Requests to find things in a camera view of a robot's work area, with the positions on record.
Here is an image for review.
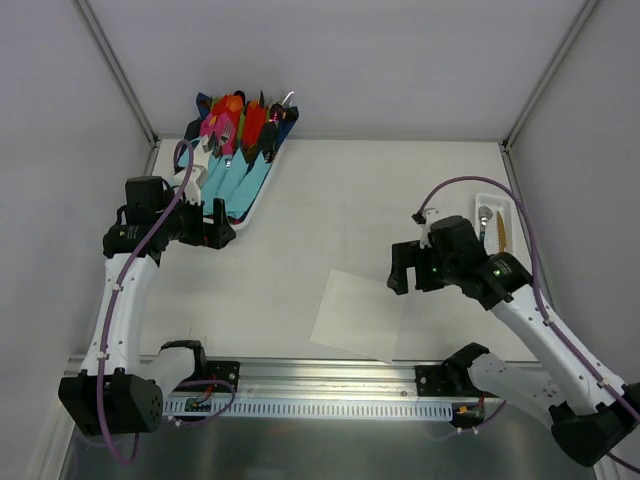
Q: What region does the purple cable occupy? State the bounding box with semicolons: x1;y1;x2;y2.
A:
418;175;640;471
97;138;197;466

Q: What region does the silver spoon teal handle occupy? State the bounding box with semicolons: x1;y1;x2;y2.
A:
478;205;493;242

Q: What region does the white tray of rolled napkins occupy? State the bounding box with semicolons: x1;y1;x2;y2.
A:
184;90;299;230

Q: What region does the white slotted cable duct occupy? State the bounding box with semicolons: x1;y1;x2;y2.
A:
163;396;454;422

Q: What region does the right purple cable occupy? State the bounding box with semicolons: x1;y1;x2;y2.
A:
418;175;640;471

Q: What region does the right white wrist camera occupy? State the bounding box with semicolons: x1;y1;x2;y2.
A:
412;207;439;249

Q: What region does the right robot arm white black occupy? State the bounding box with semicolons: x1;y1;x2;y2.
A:
387;215;639;467

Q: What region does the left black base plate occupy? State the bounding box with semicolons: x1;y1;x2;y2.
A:
201;360;241;394

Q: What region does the white paper napkin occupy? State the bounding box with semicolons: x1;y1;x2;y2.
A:
309;269;426;363

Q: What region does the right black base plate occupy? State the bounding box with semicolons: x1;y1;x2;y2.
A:
414;365;456;397

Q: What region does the aluminium mounting rail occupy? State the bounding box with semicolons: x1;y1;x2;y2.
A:
208;357;441;401

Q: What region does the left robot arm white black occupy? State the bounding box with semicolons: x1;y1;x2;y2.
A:
58;171;236;436

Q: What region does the gold knife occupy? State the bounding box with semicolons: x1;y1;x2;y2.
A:
497;211;507;252

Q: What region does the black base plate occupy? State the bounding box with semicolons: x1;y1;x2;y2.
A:
201;360;241;394
414;365;456;397

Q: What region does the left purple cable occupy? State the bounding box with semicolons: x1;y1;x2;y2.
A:
97;138;197;466

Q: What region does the white perforated utensil tray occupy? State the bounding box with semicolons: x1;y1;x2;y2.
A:
475;193;516;255

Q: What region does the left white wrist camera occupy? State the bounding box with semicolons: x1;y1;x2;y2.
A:
169;150;208;204

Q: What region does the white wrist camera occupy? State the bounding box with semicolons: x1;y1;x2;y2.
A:
412;207;439;249
169;150;208;204

